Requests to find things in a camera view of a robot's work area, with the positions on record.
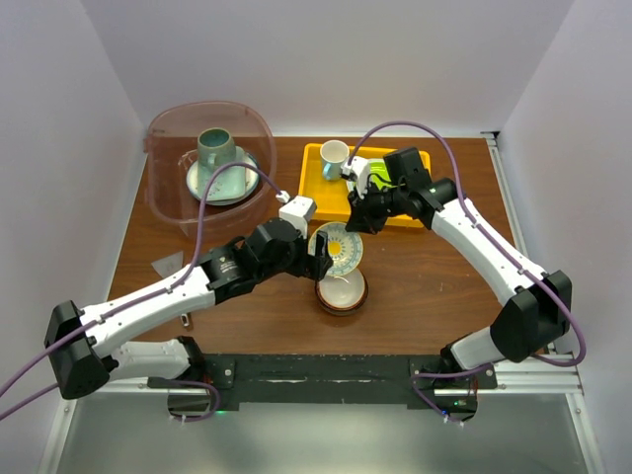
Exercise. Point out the yellow plastic tray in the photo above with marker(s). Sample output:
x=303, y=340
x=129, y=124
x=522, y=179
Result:
x=331, y=197

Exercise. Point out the yellow rimmed bowl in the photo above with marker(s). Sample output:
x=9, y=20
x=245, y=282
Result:
x=345, y=248

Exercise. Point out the aluminium frame rail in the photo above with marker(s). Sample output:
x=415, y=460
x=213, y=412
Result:
x=535, y=377

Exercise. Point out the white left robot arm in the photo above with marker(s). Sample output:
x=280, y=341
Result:
x=81, y=342

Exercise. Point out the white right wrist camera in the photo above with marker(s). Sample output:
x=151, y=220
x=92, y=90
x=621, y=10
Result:
x=355, y=171

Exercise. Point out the lime green small plate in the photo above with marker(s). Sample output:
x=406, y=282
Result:
x=378, y=173

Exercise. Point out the wooden handled metal scraper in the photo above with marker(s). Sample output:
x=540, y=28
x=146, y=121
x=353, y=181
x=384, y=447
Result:
x=167, y=266

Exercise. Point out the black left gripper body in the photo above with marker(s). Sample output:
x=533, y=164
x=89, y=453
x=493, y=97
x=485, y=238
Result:
x=303, y=264

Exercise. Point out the mint green divided dish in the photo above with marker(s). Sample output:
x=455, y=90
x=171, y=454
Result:
x=229, y=184

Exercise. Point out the teal glazed mug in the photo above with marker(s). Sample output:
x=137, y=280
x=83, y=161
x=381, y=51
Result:
x=215, y=148

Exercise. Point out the light blue ceramic mug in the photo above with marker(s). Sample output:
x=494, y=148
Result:
x=333, y=154

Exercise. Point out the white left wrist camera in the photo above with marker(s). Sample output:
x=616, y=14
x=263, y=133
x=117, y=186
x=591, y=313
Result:
x=298, y=211

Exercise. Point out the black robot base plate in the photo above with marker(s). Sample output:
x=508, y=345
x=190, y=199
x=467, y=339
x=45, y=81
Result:
x=408, y=380

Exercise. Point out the transparent pink plastic bin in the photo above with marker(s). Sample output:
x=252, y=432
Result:
x=175, y=132

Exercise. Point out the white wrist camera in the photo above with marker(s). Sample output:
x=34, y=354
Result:
x=355, y=171
x=298, y=211

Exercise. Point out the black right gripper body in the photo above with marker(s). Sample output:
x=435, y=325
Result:
x=377, y=205

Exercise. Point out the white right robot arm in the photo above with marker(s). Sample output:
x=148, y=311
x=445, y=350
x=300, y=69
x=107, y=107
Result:
x=534, y=302

